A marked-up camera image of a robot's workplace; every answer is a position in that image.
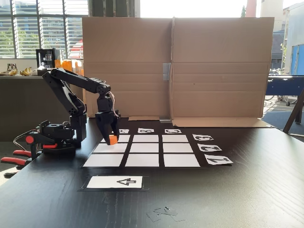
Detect grid of nine white squares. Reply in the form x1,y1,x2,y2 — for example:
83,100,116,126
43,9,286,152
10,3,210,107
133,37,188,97
80,134,207,169

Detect white arrow paper sheet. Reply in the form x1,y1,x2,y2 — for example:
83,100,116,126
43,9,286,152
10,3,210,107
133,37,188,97
86,175,143,189

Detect orange cartons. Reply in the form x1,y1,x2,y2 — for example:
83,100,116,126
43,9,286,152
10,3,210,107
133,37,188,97
54,59,84,76

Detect black red clamp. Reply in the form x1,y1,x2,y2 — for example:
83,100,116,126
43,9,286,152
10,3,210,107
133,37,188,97
25,133,57,160
0,149,33,179

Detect brown cardboard screen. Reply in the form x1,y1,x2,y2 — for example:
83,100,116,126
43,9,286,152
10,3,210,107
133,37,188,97
170,16,276,128
82,16,173,122

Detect black coffee machine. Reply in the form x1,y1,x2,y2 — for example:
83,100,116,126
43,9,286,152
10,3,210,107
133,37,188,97
35,48,63,72

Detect paper sheet number 3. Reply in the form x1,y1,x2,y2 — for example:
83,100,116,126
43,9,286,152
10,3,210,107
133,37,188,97
192,133,214,142

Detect yellow bananas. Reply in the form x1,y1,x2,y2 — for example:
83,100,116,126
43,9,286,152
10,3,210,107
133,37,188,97
8,67,33,76

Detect brown counter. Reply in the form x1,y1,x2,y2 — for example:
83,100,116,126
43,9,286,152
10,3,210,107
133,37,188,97
0,75,84,142

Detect paper sheet number 2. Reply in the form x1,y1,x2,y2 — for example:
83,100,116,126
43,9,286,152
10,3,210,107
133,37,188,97
197,143,223,152

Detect clear tape scraps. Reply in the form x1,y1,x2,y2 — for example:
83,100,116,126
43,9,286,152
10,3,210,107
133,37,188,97
146,206,186,223

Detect paper sheet number 1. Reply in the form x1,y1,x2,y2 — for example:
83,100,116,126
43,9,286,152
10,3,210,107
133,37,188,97
203,155,234,165

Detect blue foosball table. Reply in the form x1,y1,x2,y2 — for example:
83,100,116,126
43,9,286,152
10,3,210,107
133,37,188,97
265,75,304,107

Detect dark wooden leg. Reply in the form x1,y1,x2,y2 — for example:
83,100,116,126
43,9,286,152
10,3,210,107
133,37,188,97
282,85,304,136

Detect thin cable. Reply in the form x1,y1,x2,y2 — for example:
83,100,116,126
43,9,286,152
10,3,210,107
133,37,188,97
13,129,38,152

